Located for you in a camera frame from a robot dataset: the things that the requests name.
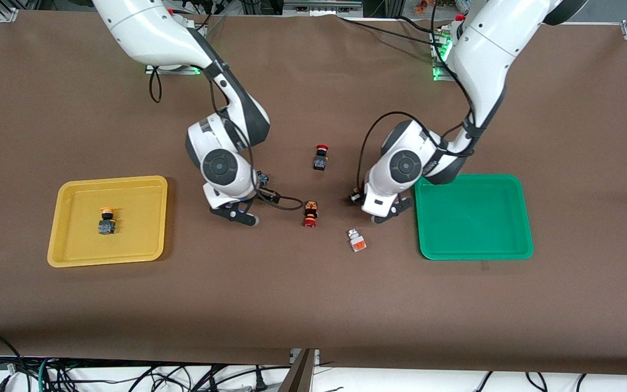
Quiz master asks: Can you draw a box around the yellow mushroom button white block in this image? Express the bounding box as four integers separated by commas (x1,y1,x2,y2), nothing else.
97,207,118,236

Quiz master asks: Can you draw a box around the green plastic tray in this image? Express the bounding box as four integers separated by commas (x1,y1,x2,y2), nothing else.
414,173,534,261

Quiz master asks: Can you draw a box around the yellow plastic tray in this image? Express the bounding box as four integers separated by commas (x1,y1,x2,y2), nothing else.
47,175,169,268

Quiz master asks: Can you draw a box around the brown table cover sheet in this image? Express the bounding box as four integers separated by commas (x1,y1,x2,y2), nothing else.
0,10,627,376

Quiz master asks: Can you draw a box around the black cable loop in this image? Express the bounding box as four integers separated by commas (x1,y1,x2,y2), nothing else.
149,65,163,104

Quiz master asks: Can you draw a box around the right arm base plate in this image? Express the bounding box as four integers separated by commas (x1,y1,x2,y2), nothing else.
145,64,200,76

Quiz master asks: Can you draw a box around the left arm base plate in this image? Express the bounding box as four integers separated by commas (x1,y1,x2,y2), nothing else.
431,24,458,82

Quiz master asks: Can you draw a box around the long black table cable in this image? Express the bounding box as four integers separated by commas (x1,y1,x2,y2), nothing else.
338,15,442,47

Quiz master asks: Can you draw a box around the grey metal frame rail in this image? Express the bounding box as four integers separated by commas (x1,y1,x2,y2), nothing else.
284,0,363,16

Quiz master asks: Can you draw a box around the teal floor cable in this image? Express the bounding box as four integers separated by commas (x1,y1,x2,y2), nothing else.
38,357,56,392

